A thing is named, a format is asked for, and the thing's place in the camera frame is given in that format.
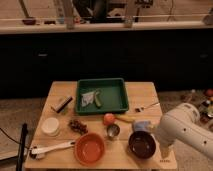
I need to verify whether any dark purple bowl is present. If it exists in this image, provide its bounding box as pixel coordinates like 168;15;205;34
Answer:
128;131;156;159

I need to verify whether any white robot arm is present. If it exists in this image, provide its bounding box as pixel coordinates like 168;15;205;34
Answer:
154;103;213;160

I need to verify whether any green plastic tray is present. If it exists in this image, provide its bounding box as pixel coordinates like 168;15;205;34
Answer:
75;78;129;115

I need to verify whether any green pepper piece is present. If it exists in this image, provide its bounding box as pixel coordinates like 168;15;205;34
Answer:
94;91;102;108

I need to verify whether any orange fruit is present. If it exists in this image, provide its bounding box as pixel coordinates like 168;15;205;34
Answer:
103;113;115;126

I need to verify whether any yellow banana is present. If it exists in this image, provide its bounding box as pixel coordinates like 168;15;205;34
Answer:
115;115;135;123

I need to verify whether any wooden folding table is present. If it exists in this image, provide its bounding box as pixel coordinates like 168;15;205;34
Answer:
24;81;177;171

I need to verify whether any metal fork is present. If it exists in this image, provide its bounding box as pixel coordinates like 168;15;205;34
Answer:
135;102;160;113

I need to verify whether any small metal cup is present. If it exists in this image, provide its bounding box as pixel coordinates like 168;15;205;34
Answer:
107;124;120;138

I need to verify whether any brown grape cluster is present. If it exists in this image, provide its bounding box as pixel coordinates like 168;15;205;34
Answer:
69;120;88;135

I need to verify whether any dark rectangular block eraser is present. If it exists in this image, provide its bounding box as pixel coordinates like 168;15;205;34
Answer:
51;96;73;113

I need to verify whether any blue sponge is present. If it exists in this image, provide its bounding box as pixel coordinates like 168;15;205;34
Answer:
132;121;155;133

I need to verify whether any orange bowl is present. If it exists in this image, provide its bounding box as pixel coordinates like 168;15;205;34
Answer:
74;133;105;166

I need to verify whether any white round lid container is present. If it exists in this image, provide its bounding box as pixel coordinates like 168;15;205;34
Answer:
41;117;59;136

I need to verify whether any black stand pole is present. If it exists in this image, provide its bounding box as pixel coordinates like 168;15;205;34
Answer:
16;123;28;171

